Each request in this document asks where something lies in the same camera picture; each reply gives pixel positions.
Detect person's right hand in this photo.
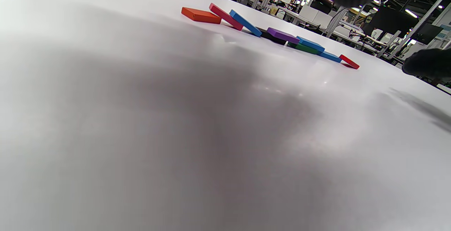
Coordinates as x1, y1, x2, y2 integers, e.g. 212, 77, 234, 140
402, 48, 451, 78

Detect blue domino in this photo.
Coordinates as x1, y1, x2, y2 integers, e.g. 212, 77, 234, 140
229, 10, 262, 37
319, 51, 342, 63
296, 36, 326, 53

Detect red domino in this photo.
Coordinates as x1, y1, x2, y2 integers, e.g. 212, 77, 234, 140
339, 54, 360, 70

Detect green domino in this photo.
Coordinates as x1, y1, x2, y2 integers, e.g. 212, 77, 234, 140
287, 42, 322, 55

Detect purple domino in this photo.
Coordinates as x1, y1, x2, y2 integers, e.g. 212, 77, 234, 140
267, 27, 301, 44

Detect black domino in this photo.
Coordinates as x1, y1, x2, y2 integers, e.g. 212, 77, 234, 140
255, 26, 289, 45

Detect pink domino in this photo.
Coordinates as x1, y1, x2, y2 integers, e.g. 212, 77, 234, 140
209, 3, 244, 31

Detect orange domino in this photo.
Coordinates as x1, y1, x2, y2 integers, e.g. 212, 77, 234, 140
181, 7, 222, 24

